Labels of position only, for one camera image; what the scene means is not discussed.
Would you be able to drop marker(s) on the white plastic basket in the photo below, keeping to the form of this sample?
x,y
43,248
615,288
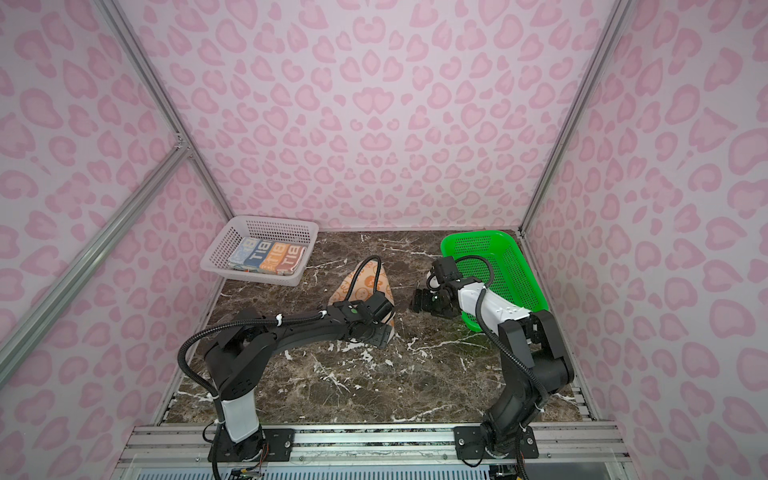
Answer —
x,y
283,230

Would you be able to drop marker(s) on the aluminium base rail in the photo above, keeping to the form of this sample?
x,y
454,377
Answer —
x,y
581,450

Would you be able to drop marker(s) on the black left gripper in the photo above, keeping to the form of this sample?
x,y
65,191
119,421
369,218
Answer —
x,y
381,339

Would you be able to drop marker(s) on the aluminium frame corner post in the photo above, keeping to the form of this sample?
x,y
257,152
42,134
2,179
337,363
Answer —
x,y
129,41
620,16

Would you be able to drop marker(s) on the green plastic basket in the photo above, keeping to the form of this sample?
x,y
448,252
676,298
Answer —
x,y
514,293

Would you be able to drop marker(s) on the multicolour rabbit text towel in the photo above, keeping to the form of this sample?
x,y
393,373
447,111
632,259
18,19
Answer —
x,y
253,255

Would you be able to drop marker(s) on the brown pattern towel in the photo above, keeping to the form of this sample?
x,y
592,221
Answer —
x,y
368,278

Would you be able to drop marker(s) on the aluminium frame corner post left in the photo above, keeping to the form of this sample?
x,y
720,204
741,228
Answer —
x,y
129,41

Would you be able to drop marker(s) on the aluminium diagonal frame bar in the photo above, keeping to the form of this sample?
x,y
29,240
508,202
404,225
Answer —
x,y
39,319

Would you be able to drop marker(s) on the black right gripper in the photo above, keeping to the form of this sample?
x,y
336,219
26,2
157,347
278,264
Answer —
x,y
421,297

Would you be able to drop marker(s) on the aluminium frame corner post right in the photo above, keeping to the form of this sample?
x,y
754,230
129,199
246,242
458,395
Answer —
x,y
620,16

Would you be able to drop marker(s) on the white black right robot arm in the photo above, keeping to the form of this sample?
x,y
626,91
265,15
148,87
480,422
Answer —
x,y
535,362

